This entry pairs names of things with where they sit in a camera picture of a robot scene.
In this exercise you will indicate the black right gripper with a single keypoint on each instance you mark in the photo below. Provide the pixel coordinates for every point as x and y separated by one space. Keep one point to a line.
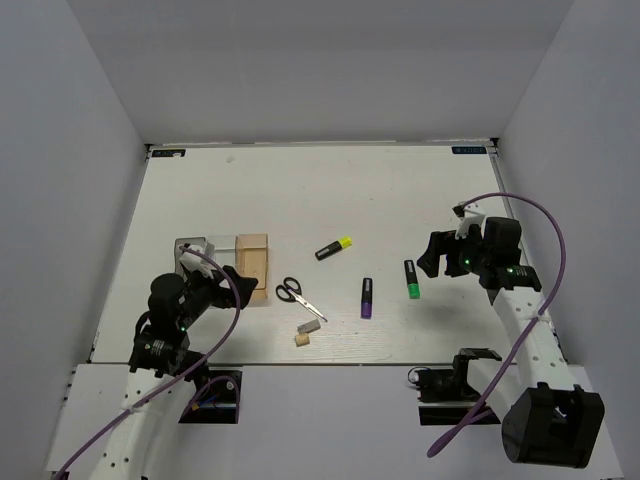
444 242

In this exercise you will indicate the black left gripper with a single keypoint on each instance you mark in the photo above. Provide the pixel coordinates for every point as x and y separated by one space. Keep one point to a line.
225 296

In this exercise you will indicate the green highlighter marker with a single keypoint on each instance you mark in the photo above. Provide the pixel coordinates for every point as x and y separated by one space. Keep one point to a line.
411 279

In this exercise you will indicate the purple highlighter marker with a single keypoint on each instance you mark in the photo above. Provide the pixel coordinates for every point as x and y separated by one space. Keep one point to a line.
366 303

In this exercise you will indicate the yellow tan eraser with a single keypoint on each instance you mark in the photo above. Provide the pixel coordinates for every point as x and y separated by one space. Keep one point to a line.
302 339

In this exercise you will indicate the grey white eraser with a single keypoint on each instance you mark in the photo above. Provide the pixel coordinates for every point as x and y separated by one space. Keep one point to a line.
309 327

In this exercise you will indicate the yellow highlighter marker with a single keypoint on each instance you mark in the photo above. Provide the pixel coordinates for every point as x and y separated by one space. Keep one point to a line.
333 248

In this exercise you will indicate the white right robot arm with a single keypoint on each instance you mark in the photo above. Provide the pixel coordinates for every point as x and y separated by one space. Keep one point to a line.
546 416

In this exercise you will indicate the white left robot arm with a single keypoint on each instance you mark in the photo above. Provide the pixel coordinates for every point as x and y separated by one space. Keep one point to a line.
163 371

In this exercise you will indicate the amber transparent plastic container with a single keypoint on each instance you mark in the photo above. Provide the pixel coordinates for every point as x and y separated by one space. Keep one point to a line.
252 260

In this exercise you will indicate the clear transparent plastic container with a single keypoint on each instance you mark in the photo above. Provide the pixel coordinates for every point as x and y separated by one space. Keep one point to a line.
221 249

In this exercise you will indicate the grey transparent plastic container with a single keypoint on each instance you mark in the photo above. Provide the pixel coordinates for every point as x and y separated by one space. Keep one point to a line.
180 241

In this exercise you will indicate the right blue table label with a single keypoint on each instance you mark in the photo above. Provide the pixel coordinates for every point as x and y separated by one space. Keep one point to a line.
468 150

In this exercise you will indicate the blue table label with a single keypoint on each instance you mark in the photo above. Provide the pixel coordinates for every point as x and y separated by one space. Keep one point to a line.
168 153
468 150

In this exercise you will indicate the left blue table label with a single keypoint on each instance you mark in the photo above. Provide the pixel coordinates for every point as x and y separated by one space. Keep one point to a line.
168 153

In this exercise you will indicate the black handled scissors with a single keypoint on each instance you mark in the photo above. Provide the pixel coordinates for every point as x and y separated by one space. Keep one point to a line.
290 291

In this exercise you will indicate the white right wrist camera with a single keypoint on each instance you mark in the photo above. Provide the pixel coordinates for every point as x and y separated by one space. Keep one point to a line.
468 215

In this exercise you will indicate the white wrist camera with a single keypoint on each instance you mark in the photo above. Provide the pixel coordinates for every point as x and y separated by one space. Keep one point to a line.
468 215
190 259

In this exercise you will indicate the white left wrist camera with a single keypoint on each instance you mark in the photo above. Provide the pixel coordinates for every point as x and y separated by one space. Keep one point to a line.
190 259

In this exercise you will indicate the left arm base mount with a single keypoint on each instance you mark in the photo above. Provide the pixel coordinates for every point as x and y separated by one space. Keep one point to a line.
217 399

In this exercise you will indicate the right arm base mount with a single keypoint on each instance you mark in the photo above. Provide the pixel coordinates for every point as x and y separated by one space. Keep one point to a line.
444 395

